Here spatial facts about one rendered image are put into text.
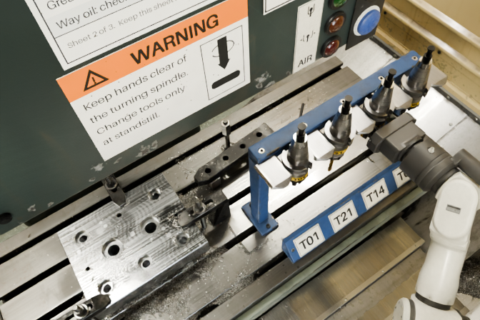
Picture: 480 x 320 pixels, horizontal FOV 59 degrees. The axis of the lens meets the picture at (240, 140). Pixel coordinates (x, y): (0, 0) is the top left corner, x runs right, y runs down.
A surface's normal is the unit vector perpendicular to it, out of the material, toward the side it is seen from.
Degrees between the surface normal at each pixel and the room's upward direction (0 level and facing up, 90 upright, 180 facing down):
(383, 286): 7
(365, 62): 24
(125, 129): 90
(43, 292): 0
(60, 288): 0
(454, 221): 43
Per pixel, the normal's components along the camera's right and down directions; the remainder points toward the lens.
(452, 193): -0.60, -0.09
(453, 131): -0.38, -0.31
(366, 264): 0.06, -0.61
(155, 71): 0.56, 0.67
